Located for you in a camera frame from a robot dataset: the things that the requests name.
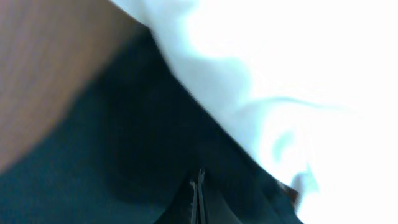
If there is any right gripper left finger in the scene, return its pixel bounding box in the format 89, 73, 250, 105
154, 181, 198, 224

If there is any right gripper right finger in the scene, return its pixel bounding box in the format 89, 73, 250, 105
198, 169, 242, 224

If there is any dark teal t-shirt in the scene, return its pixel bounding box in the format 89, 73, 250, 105
1, 30, 299, 224

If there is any white crumpled garment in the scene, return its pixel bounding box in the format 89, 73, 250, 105
114, 0, 397, 223

